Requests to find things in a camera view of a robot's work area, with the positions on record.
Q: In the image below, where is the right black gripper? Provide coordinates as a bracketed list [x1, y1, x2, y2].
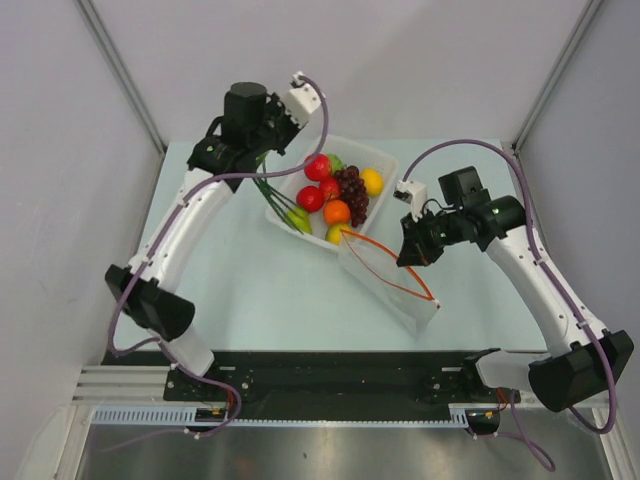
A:
[397, 206, 464, 266]

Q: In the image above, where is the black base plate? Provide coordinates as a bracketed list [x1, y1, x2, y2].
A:
[163, 351, 533, 423]

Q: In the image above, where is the yellow green pear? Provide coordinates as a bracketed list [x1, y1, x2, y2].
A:
[286, 206, 313, 235]

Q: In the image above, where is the large red apple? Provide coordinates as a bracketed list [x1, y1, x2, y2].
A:
[304, 154, 332, 182]

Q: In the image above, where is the red green apple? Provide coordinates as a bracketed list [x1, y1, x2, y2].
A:
[296, 185, 325, 213]

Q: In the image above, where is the right white cable duct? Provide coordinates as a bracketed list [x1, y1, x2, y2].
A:
[448, 401, 507, 431]

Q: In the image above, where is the right aluminium rail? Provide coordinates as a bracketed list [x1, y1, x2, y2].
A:
[501, 141, 525, 198]

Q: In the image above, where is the clear zip bag orange zipper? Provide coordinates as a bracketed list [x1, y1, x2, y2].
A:
[338, 230, 441, 337]

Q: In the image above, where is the orange fruit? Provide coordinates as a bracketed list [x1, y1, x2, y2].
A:
[323, 199, 351, 226]

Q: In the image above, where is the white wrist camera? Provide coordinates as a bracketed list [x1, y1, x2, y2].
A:
[280, 71, 323, 128]
[393, 180, 428, 221]

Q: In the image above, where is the left aluminium frame post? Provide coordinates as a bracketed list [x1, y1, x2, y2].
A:
[72, 0, 168, 156]

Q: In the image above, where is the white plastic basket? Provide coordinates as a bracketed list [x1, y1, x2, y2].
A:
[266, 135, 399, 251]

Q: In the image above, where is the right aluminium frame post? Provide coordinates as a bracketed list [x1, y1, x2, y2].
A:
[510, 0, 607, 155]

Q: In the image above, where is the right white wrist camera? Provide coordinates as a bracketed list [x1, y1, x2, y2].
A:
[393, 180, 428, 221]

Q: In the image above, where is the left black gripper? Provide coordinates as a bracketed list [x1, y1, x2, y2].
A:
[249, 92, 306, 157]

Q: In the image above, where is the green custard apple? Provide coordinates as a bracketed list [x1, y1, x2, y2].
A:
[327, 154, 345, 174]

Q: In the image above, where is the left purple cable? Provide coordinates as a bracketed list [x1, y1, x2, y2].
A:
[107, 74, 331, 441]

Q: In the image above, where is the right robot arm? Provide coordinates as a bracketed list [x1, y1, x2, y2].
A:
[394, 167, 634, 412]

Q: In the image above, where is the white cable duct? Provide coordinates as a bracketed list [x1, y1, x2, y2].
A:
[448, 401, 507, 431]
[92, 406, 228, 427]

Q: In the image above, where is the yellow lemon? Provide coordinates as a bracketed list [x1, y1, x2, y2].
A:
[360, 168, 385, 197]

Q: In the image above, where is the left white cable duct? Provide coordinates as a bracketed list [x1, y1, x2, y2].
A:
[92, 406, 228, 427]

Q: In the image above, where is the aluminium frame post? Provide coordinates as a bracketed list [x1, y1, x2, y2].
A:
[510, 0, 607, 155]
[72, 0, 168, 156]

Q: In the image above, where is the small red apple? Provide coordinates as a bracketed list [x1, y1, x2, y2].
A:
[319, 177, 341, 202]

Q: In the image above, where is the dark purple grape bunch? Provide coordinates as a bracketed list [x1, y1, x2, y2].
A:
[333, 166, 369, 228]

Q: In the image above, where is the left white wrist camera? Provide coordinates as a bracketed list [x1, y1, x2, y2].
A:
[280, 71, 323, 128]

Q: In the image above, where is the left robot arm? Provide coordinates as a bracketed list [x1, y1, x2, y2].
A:
[105, 73, 321, 400]

